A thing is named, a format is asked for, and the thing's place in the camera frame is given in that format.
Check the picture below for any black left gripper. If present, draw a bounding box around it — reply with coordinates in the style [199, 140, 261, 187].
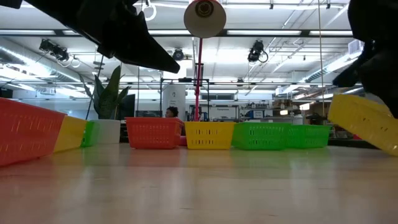
[23, 0, 180, 74]

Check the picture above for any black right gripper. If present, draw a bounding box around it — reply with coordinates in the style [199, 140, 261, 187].
[332, 42, 398, 119]

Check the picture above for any yellow plastic basket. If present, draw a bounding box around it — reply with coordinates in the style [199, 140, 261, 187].
[183, 121, 236, 150]
[327, 94, 398, 157]
[53, 115, 88, 153]

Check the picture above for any green plastic basket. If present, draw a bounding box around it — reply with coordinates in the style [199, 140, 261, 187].
[285, 124, 331, 149]
[231, 122, 292, 151]
[80, 120, 101, 148]

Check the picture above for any orange plastic basket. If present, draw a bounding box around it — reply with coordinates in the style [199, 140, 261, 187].
[0, 97, 67, 168]
[125, 116, 184, 150]

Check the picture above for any black ceiling fixture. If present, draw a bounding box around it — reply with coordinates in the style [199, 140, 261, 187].
[172, 47, 185, 62]
[39, 39, 81, 68]
[247, 39, 269, 63]

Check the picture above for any snake plant in white pot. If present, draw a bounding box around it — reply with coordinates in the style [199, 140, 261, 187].
[79, 65, 131, 145]

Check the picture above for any black computer monitor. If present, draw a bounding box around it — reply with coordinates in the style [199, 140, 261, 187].
[119, 93, 136, 121]

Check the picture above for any red desk lamp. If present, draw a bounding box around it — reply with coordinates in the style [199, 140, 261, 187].
[179, 0, 227, 147]

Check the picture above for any person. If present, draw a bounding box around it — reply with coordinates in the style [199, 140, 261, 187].
[164, 106, 180, 119]

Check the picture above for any white cable loop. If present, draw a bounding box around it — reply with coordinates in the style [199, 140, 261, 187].
[141, 0, 157, 22]

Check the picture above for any black hanging cable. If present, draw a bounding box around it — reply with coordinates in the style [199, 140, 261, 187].
[85, 55, 105, 121]

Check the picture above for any thin hanging cable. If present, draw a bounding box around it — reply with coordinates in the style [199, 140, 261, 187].
[317, 0, 325, 118]

